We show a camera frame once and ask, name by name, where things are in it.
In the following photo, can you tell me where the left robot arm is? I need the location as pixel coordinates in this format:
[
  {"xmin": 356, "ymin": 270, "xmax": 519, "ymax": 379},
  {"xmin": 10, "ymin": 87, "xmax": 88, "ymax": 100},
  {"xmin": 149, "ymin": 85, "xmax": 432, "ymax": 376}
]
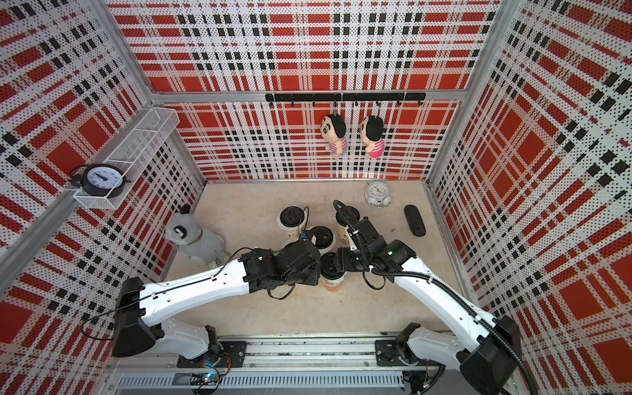
[{"xmin": 112, "ymin": 240, "xmax": 321, "ymax": 360}]

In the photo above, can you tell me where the black round alarm clock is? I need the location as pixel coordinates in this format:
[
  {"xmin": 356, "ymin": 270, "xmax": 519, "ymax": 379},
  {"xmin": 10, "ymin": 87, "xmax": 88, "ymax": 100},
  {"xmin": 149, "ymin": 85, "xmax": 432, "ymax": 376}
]
[{"xmin": 69, "ymin": 164, "xmax": 128, "ymax": 198}]

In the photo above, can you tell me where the plush doll pink striped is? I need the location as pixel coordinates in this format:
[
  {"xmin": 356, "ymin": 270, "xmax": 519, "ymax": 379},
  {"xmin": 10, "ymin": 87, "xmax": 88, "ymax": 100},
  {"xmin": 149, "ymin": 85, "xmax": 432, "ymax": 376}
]
[{"xmin": 360, "ymin": 115, "xmax": 385, "ymax": 159}]

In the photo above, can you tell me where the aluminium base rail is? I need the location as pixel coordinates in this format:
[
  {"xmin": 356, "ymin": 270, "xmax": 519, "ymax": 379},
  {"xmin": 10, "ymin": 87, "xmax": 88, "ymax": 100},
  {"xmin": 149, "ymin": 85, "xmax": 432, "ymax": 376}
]
[{"xmin": 97, "ymin": 332, "xmax": 475, "ymax": 394}]

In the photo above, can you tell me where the black remote control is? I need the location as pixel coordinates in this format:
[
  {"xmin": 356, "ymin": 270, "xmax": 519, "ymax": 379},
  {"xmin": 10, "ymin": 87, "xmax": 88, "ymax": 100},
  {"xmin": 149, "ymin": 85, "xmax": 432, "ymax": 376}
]
[{"xmin": 404, "ymin": 205, "xmax": 426, "ymax": 237}]

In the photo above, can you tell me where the plush doll blue striped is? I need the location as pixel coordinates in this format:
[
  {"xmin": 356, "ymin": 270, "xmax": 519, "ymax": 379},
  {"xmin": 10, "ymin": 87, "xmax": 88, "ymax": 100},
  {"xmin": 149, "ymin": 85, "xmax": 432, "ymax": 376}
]
[{"xmin": 320, "ymin": 115, "xmax": 348, "ymax": 156}]

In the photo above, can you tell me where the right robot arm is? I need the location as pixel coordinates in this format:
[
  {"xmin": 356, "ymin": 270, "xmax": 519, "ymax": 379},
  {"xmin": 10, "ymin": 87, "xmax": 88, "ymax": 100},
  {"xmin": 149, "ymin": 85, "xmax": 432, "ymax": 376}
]
[{"xmin": 337, "ymin": 217, "xmax": 538, "ymax": 394}]

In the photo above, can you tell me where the black hook rail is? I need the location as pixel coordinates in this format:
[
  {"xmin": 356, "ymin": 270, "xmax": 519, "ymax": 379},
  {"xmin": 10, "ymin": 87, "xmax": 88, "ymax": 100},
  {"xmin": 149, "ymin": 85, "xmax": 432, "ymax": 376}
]
[{"xmin": 264, "ymin": 92, "xmax": 427, "ymax": 105}]

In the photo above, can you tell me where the paper milk tea cup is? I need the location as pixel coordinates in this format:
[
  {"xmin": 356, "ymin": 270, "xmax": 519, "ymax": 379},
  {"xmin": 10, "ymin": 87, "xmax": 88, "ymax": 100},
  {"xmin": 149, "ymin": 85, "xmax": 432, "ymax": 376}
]
[
  {"xmin": 285, "ymin": 225, "xmax": 303, "ymax": 239},
  {"xmin": 337, "ymin": 225, "xmax": 349, "ymax": 245}
]

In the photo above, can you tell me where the small white clock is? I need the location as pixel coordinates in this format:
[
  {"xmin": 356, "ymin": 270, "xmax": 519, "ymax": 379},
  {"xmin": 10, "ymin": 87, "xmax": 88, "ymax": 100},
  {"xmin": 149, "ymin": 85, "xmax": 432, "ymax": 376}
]
[{"xmin": 365, "ymin": 181, "xmax": 392, "ymax": 207}]

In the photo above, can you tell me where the grey plush toy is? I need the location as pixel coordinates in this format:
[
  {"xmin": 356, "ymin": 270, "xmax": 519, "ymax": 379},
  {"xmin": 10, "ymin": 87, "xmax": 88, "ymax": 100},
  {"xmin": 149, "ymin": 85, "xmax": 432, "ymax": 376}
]
[{"xmin": 164, "ymin": 204, "xmax": 229, "ymax": 268}]

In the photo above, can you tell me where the black cup lid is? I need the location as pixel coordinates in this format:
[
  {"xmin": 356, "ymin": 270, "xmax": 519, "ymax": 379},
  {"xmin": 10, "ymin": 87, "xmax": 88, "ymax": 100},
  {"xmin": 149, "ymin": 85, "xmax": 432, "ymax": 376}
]
[{"xmin": 279, "ymin": 206, "xmax": 305, "ymax": 228}]

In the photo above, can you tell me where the translucent paper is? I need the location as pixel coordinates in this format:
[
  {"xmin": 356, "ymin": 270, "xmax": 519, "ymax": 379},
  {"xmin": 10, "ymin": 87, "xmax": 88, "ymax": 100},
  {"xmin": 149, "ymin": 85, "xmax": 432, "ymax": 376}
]
[{"xmin": 305, "ymin": 228, "xmax": 337, "ymax": 255}]

